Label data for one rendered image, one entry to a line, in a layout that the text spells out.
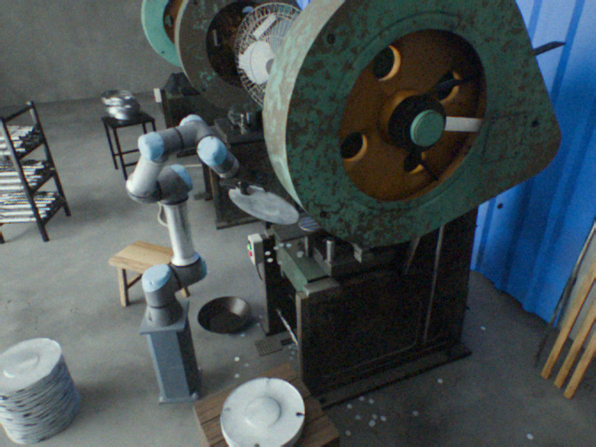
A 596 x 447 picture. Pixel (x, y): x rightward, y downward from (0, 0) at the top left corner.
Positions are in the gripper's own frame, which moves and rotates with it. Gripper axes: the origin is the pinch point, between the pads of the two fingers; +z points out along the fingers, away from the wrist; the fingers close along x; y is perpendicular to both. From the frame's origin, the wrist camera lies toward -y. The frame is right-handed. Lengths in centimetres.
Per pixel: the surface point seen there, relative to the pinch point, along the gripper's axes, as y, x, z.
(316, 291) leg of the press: -23.8, 29.8, 26.5
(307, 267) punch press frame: -16.1, 19.7, 36.0
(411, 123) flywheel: -54, -15, -28
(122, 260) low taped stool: 100, 27, 73
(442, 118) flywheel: -62, -19, -26
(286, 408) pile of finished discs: -22, 73, 20
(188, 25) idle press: 85, -111, 50
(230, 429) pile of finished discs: -7, 82, 11
